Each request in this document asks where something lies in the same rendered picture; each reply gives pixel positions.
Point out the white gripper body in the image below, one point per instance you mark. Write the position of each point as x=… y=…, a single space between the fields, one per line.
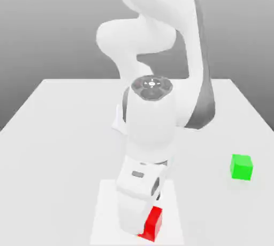
x=131 y=213

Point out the small red cube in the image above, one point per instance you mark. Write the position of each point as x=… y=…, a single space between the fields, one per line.
x=154 y=224

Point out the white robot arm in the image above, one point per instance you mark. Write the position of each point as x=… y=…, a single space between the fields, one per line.
x=149 y=121

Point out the small green cube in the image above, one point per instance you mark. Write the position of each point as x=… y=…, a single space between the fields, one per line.
x=241 y=167

